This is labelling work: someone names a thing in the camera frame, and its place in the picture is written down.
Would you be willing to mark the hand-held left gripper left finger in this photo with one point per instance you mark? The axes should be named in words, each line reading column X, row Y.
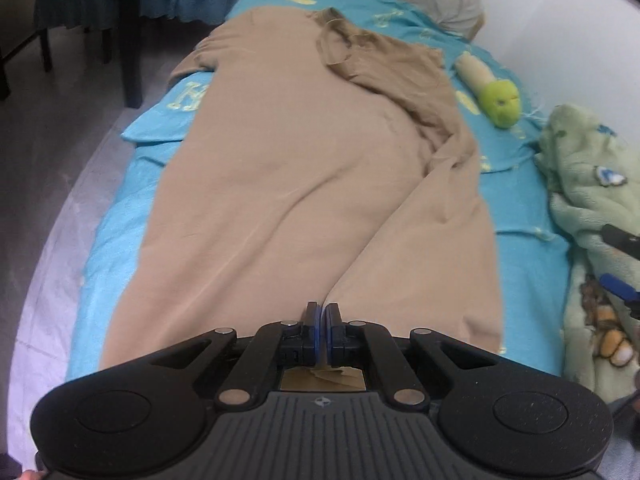
column 315, row 332

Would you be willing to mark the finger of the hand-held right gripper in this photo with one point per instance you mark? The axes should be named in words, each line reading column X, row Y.
column 622, row 241
column 620, row 287

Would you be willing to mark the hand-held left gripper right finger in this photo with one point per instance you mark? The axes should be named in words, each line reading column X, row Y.
column 333, row 332

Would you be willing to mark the tan printed t-shirt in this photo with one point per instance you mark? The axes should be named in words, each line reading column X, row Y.
column 280, row 170

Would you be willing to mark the green fleece printed blanket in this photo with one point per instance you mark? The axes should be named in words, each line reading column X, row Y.
column 580, row 175

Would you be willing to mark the green and beige plush toy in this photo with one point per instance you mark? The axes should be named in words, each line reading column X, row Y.
column 500, row 100

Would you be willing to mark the teal printed bed sheet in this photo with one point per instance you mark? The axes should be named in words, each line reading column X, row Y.
column 130, row 240

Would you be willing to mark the pale mattress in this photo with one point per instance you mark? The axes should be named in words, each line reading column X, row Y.
column 55, row 280

